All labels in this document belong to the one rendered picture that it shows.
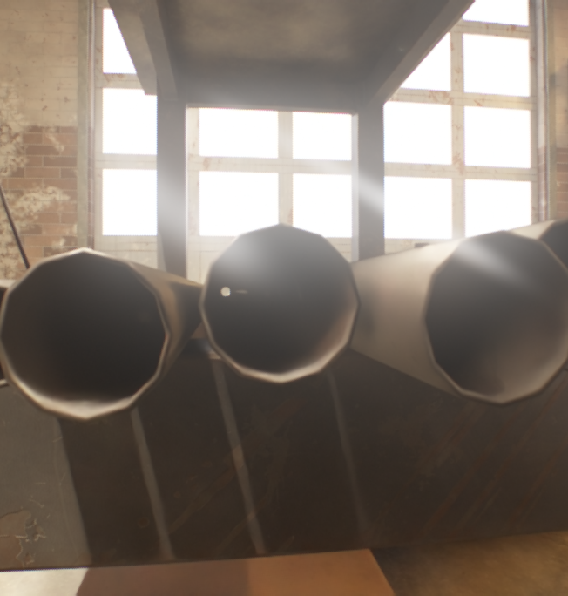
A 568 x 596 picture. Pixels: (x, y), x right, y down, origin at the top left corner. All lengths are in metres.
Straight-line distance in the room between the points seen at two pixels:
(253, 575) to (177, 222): 1.11
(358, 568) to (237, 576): 0.08
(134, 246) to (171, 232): 2.09
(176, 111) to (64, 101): 2.29
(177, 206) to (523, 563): 1.14
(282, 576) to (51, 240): 3.25
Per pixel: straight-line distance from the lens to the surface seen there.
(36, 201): 3.55
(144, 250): 3.42
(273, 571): 0.35
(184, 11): 1.21
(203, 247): 3.38
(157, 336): 0.16
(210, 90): 1.47
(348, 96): 1.51
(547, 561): 0.49
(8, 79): 3.83
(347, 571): 0.35
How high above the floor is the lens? 0.23
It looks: 1 degrees down
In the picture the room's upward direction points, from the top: straight up
